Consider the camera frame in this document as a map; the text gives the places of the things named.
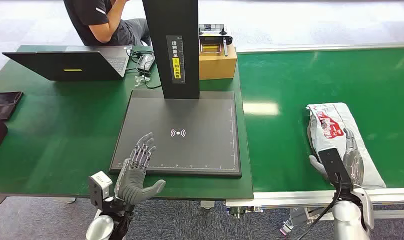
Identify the dark grey laptop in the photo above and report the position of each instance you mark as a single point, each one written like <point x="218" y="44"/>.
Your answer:
<point x="65" y="66"/>

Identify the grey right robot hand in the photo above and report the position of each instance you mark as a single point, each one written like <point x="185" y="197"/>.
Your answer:
<point x="354" y="162"/>

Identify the white table foot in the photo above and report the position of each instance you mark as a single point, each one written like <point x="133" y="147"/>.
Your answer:
<point x="207" y="204"/>
<point x="69" y="200"/>

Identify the clear plastic scrap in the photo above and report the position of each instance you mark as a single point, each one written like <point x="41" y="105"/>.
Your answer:
<point x="141" y="80"/>

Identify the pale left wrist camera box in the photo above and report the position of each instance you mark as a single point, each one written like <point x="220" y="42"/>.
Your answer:
<point x="99" y="187"/>

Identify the black scanner column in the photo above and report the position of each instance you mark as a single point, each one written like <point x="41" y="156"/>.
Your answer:
<point x="158" y="33"/>

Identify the aluminium conveyor frame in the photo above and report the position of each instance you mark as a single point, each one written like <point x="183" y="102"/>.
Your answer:
<point x="288" y="198"/>

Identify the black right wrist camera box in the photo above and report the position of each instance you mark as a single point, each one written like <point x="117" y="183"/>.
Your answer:
<point x="332" y="165"/>

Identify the brown cardboard box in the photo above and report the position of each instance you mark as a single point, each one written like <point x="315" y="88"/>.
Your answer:
<point x="218" y="68"/>

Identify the black scanner base plate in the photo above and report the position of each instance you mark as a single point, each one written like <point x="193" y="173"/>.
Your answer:
<point x="195" y="152"/>

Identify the grey power adapter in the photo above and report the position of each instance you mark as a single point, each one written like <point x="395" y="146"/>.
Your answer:
<point x="145" y="63"/>

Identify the grey plastic mailer package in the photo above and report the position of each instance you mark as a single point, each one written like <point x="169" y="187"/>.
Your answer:
<point x="327" y="122"/>

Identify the black remote controller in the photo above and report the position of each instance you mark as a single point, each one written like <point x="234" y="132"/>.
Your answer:
<point x="215" y="38"/>

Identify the green conveyor belt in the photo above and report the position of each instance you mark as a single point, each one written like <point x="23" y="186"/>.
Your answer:
<point x="354" y="82"/>

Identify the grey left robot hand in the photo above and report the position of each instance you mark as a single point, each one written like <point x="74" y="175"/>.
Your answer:
<point x="132" y="185"/>

